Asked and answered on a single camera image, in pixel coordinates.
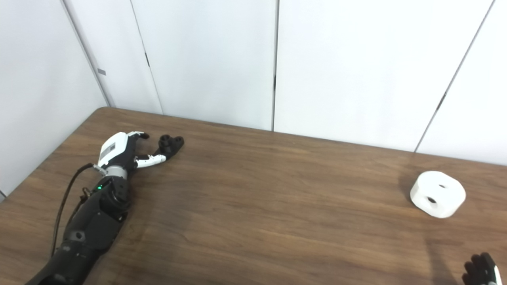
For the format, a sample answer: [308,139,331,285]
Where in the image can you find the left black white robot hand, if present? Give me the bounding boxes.
[97,131,167,171]

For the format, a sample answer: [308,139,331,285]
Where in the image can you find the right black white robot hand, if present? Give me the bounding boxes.
[462,253,503,285]

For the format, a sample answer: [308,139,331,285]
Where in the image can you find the black plastic holder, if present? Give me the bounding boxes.
[154,135,185,161]

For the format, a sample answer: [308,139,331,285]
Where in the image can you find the round white plastic piece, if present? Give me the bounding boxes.
[410,171,467,219]

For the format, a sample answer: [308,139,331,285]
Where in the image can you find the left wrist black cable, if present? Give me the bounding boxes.
[51,163,106,258]

